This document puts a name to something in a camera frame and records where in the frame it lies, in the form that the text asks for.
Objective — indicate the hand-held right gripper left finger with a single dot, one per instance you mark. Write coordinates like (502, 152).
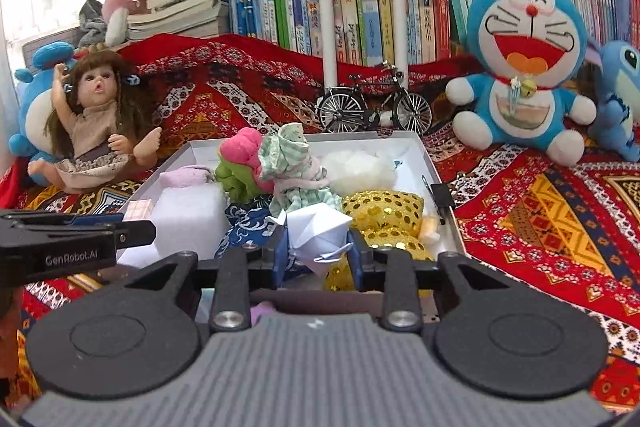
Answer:
(281, 252)

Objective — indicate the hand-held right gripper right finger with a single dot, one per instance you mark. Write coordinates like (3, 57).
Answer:
(358, 257)

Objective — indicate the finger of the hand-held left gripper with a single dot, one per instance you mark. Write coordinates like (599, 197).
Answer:
(97, 221)
(136, 233)

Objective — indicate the white paper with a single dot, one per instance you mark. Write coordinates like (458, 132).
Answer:
(315, 227)

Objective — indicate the white foam block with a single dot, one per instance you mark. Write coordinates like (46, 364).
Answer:
(185, 217)

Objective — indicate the lilac cloth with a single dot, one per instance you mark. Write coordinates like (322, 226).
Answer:
(185, 177)

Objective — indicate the green textured cloth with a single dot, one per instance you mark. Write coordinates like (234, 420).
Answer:
(240, 182)

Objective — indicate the white fluffy plush toy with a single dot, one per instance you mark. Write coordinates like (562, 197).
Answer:
(360, 172)

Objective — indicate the green checked doll dress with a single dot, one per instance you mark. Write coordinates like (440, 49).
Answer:
(290, 152)

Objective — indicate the white cardboard box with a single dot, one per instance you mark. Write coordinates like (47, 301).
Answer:
(415, 167)

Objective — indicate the blue floral pouch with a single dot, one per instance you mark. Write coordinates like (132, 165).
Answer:
(247, 222)

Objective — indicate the gold sequin pouch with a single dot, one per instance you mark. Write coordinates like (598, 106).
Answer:
(385, 207)

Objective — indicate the cream foam piece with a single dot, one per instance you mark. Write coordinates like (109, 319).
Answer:
(431, 227)

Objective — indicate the brown haired doll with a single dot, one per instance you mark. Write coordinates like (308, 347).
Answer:
(95, 127)

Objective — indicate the black binder clip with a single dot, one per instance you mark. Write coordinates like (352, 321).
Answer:
(442, 199)

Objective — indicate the miniature black bicycle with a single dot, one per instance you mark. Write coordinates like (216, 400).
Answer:
(335, 112)

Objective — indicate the blue round plush toy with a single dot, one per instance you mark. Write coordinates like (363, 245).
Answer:
(47, 57)

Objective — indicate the red patterned blanket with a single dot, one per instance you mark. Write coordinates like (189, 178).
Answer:
(550, 217)

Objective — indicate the grey plush toy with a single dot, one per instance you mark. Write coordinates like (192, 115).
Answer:
(92, 24)

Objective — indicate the stack of flat books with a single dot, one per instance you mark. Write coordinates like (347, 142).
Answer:
(175, 7)

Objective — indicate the blue cat plush toy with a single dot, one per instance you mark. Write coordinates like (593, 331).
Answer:
(525, 22)

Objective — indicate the blue alien plush toy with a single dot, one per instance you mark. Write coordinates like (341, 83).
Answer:
(620, 72)

